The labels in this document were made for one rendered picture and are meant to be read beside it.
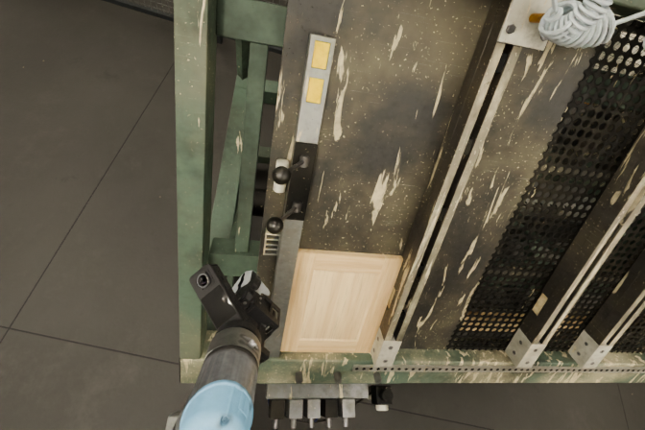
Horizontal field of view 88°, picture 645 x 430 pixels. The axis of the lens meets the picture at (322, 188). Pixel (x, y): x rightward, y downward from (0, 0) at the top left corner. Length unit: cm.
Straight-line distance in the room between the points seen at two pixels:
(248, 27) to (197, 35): 12
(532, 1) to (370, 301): 84
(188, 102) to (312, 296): 64
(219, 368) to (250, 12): 64
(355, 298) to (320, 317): 13
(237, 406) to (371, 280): 68
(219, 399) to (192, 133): 51
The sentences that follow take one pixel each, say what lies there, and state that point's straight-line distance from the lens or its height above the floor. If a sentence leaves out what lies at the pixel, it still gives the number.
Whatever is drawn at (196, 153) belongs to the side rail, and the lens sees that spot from 78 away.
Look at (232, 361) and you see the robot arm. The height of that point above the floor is 162.
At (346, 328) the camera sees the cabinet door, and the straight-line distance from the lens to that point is 118.
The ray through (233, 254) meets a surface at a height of 114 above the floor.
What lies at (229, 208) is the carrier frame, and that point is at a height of 79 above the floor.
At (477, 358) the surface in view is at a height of 90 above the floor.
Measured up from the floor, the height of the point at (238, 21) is 165.
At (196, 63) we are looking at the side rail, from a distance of 72.
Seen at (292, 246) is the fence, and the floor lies 127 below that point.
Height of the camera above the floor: 211
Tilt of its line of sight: 59 degrees down
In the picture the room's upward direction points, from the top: 24 degrees clockwise
